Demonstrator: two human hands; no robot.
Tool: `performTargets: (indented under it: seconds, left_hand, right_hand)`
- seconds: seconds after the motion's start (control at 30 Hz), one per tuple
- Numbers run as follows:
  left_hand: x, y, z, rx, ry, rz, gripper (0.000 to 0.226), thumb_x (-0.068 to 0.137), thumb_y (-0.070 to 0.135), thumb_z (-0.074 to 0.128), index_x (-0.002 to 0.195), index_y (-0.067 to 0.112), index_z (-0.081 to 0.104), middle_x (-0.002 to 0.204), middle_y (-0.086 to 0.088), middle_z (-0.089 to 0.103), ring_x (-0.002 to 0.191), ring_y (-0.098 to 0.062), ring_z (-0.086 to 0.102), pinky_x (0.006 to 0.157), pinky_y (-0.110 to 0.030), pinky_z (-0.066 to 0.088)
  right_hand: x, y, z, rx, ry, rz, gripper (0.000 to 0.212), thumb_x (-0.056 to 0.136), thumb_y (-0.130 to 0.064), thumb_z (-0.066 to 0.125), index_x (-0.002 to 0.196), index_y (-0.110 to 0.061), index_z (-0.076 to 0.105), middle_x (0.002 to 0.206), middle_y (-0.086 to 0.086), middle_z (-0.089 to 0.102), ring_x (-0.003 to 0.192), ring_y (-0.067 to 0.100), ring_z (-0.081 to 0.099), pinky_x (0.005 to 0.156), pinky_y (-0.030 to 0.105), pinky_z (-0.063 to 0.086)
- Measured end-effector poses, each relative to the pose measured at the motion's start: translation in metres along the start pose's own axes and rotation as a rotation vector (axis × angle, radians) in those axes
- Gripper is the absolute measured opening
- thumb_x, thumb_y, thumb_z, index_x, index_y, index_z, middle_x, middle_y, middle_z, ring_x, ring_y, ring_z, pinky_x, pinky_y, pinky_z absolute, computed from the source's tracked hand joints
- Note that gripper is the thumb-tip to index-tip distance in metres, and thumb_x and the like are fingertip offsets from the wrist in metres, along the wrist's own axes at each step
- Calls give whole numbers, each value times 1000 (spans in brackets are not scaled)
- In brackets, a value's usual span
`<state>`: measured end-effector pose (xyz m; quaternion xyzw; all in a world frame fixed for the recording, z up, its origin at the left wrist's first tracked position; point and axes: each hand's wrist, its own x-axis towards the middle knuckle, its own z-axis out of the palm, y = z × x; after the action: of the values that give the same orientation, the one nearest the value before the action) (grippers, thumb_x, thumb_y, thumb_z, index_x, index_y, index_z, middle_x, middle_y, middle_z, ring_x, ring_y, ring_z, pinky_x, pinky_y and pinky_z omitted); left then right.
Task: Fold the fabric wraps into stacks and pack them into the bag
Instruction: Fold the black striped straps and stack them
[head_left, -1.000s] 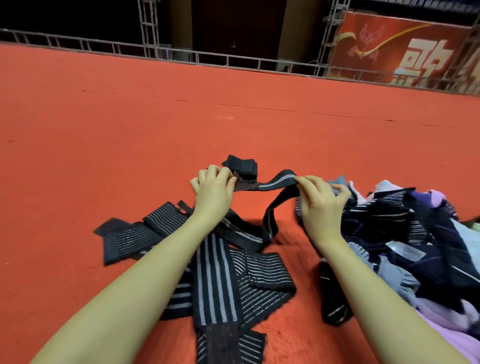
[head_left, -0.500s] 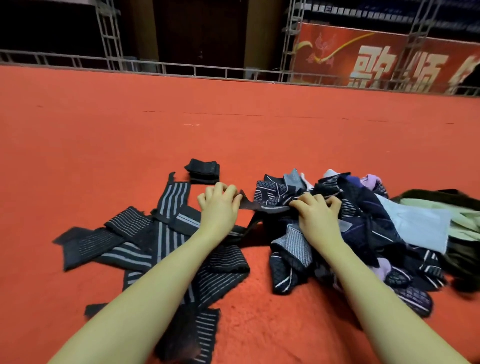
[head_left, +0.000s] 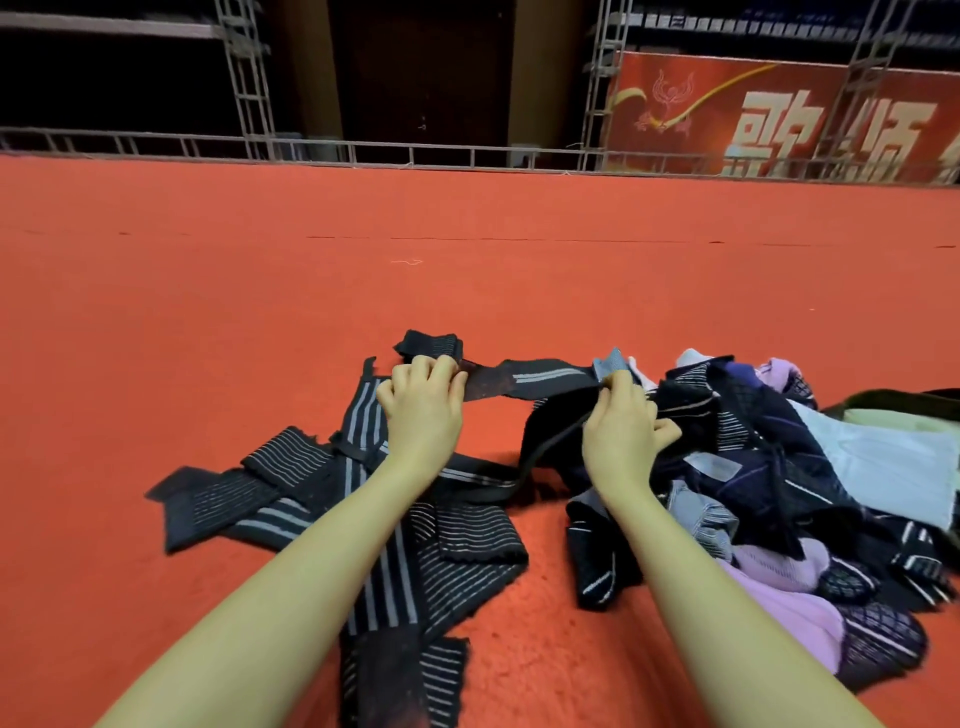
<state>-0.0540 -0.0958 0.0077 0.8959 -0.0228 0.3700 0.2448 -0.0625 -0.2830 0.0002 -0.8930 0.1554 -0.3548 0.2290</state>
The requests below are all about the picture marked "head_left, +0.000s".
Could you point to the person's right hand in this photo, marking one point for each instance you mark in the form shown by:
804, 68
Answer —
623, 443

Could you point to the person's left hand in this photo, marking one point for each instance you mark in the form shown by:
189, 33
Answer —
425, 420

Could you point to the pile of black striped bands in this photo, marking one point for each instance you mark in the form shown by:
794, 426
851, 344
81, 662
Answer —
300, 458

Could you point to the person's right forearm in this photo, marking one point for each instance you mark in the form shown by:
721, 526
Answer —
735, 630

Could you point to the person's left forearm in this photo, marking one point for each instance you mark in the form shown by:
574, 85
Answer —
270, 623

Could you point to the heap of dark patterned socks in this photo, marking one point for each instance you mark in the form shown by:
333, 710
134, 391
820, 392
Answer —
765, 465

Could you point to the red banner with white print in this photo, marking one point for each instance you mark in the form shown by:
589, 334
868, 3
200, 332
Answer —
675, 120

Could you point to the dark brown door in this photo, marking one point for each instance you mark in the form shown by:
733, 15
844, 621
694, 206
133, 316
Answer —
420, 75

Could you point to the grey metal truss tower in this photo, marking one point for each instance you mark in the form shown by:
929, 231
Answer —
248, 75
867, 75
608, 75

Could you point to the grey metal beam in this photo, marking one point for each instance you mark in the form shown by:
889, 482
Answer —
105, 26

